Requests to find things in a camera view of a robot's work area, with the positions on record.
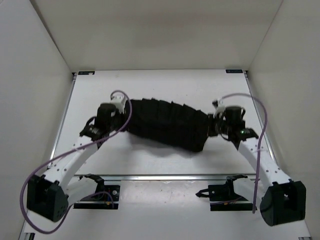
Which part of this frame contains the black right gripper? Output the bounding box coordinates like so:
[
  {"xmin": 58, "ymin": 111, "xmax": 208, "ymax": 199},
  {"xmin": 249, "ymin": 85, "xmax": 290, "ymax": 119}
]
[{"xmin": 197, "ymin": 114, "xmax": 232, "ymax": 139}]

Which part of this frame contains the black pleated skirt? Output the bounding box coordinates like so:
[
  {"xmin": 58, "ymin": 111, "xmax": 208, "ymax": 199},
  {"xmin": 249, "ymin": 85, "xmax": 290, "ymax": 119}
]
[{"xmin": 125, "ymin": 98, "xmax": 210, "ymax": 153}]

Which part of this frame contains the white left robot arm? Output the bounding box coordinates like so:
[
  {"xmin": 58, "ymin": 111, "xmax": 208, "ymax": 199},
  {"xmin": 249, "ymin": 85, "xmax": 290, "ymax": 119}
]
[{"xmin": 20, "ymin": 100, "xmax": 133, "ymax": 222}]

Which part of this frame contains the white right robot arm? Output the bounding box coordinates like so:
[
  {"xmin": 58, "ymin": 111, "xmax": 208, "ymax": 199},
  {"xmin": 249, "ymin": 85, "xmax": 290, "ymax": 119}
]
[{"xmin": 209, "ymin": 103, "xmax": 306, "ymax": 226}]

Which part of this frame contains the right blue table label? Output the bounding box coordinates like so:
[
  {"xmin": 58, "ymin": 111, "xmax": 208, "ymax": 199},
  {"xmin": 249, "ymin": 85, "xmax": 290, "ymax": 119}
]
[{"xmin": 225, "ymin": 69, "xmax": 243, "ymax": 74}]

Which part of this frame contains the blue table label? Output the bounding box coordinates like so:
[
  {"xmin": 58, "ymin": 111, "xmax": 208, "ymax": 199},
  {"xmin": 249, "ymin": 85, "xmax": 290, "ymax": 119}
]
[
  {"xmin": 225, "ymin": 69, "xmax": 243, "ymax": 74},
  {"xmin": 77, "ymin": 70, "xmax": 95, "ymax": 76}
]

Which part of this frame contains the left blue table label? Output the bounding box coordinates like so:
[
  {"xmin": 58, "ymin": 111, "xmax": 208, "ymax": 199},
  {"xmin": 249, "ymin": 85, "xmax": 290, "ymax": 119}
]
[{"xmin": 77, "ymin": 70, "xmax": 95, "ymax": 76}]

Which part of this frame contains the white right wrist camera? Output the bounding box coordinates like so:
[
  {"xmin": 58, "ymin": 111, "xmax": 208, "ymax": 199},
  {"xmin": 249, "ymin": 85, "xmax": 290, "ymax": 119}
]
[{"xmin": 212, "ymin": 98, "xmax": 226, "ymax": 118}]

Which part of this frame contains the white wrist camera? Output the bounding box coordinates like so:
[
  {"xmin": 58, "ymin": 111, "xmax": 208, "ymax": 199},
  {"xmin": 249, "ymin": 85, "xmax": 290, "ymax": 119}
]
[
  {"xmin": 212, "ymin": 98, "xmax": 226, "ymax": 118},
  {"xmin": 110, "ymin": 95, "xmax": 127, "ymax": 114}
]

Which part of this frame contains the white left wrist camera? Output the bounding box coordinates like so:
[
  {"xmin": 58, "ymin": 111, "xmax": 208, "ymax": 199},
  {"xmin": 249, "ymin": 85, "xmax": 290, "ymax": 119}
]
[{"xmin": 110, "ymin": 95, "xmax": 127, "ymax": 114}]

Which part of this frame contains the aluminium table edge rail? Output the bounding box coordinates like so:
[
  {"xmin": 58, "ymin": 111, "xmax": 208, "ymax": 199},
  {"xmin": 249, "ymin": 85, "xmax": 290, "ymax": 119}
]
[{"xmin": 102, "ymin": 174, "xmax": 282, "ymax": 182}]

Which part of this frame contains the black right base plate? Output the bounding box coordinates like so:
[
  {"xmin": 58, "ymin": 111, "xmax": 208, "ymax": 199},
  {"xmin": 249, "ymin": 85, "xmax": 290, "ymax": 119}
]
[{"xmin": 195, "ymin": 183, "xmax": 253, "ymax": 212}]

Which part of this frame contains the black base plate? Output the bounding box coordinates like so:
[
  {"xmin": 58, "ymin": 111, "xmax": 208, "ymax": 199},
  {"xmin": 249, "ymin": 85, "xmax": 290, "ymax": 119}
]
[
  {"xmin": 195, "ymin": 183, "xmax": 253, "ymax": 212},
  {"xmin": 73, "ymin": 184, "xmax": 121, "ymax": 210}
]

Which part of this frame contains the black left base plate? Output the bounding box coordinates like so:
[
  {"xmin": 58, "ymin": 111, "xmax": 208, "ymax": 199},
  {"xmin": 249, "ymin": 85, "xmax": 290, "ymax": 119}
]
[{"xmin": 73, "ymin": 184, "xmax": 121, "ymax": 210}]

